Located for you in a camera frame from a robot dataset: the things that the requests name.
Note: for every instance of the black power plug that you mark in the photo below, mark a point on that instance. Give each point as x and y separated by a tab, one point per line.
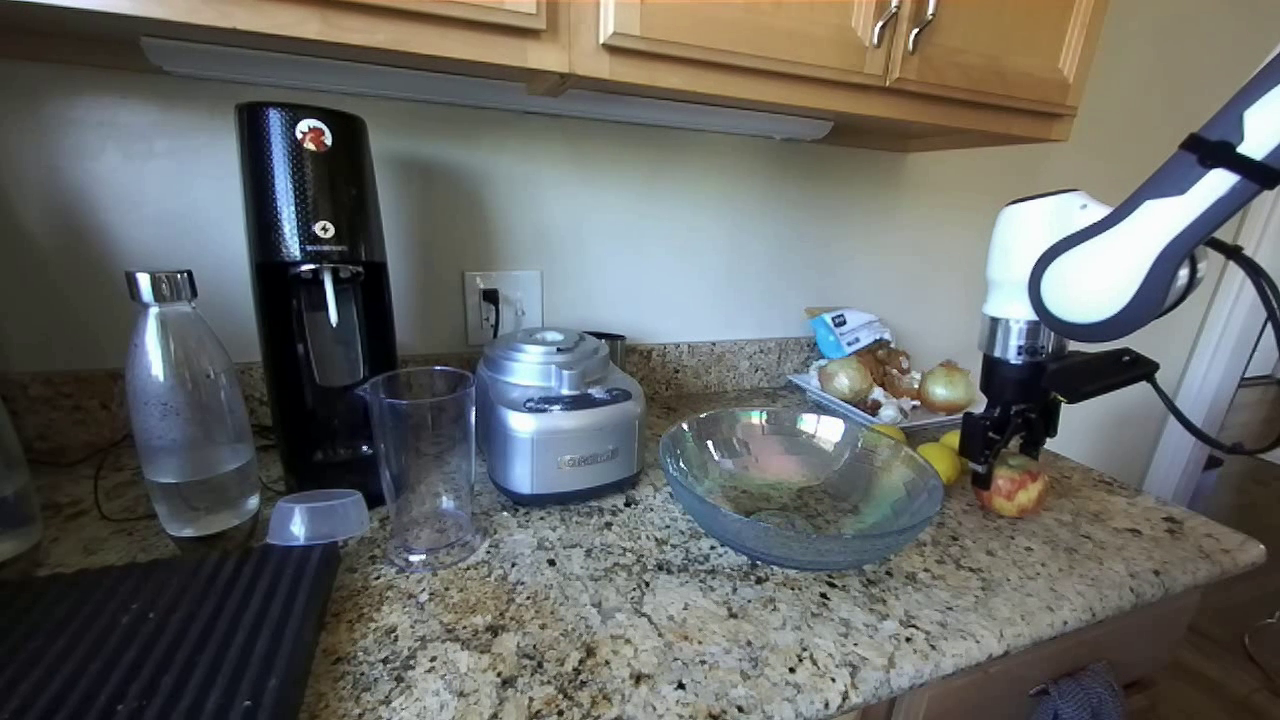
490	313

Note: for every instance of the yellow onion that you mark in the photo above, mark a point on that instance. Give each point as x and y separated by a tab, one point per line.
944	387
845	383

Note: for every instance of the clear plastic measuring cup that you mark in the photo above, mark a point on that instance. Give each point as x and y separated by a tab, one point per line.
423	465

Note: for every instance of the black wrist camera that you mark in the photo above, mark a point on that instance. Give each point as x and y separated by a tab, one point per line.
1103	372

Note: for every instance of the red yellow apple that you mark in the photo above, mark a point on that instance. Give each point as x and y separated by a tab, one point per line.
1017	492

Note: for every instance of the white rectangular plate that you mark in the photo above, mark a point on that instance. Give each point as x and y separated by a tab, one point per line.
855	411

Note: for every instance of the blue white food bag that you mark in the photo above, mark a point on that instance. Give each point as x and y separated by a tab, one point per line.
845	331

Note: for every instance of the brown mushroom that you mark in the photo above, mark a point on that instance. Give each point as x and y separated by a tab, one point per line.
889	366

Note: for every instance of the black soda maker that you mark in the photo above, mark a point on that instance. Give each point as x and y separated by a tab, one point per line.
314	264

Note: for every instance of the grey hanging towel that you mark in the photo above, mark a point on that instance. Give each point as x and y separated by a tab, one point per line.
1078	699

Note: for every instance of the silver kitchen appliance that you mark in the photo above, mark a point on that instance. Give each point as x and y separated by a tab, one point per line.
562	426

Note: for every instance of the white mushroom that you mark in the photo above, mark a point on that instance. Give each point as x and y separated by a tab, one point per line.
885	404

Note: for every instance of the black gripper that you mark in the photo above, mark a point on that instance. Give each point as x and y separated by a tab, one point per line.
1020	387

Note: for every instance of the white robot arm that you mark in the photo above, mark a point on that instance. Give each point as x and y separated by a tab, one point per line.
1121	255

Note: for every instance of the white wall outlet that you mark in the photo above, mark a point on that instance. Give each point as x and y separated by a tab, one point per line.
522	305

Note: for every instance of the white door frame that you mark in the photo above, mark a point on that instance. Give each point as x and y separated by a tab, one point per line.
1180	454

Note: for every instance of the wooden wall cabinet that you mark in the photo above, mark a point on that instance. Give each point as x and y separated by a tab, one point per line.
744	34

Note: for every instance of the clear glass bowl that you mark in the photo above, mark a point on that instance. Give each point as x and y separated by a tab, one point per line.
695	465

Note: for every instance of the clear bottle with steel cap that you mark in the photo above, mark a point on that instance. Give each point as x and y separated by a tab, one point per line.
185	414

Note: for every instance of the black ribbed drying mat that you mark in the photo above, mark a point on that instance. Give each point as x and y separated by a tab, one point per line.
147	643

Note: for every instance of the translucent plastic lid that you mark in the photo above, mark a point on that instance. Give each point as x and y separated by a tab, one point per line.
316	516

